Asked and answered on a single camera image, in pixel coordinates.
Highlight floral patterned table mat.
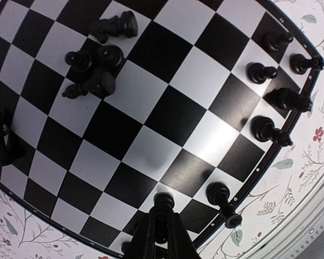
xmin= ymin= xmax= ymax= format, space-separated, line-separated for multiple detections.
xmin=0 ymin=0 xmax=324 ymax=259

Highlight black chess pawn corner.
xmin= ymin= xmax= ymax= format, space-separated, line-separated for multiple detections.
xmin=264 ymin=31 xmax=294 ymax=52

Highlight black chess bishop lying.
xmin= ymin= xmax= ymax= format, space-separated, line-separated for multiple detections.
xmin=64 ymin=50 xmax=94 ymax=73

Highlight front aluminium frame rail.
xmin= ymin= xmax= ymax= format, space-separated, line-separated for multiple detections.
xmin=243 ymin=176 xmax=324 ymax=258

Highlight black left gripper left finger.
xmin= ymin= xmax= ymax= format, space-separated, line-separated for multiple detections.
xmin=122 ymin=193 xmax=165 ymax=258

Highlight black and grey chessboard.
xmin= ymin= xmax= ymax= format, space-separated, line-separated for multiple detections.
xmin=0 ymin=0 xmax=324 ymax=257

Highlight black chess rook lying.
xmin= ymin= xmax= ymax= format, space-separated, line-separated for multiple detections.
xmin=62 ymin=67 xmax=116 ymax=99

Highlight black chess piece cluster piece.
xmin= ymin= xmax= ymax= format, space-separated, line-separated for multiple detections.
xmin=97 ymin=45 xmax=124 ymax=68

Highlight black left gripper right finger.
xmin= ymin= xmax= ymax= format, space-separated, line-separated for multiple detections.
xmin=164 ymin=193 xmax=202 ymax=259

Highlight black chess king lying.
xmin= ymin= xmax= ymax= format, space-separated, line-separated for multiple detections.
xmin=0 ymin=109 xmax=26 ymax=167

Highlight black chess pawn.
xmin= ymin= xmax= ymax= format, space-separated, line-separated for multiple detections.
xmin=273 ymin=88 xmax=313 ymax=113
xmin=247 ymin=63 xmax=278 ymax=84
xmin=289 ymin=54 xmax=324 ymax=75
xmin=206 ymin=182 xmax=242 ymax=229
xmin=251 ymin=115 xmax=293 ymax=147

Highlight black chess knight lying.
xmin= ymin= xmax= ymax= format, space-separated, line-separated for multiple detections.
xmin=90 ymin=11 xmax=139 ymax=44

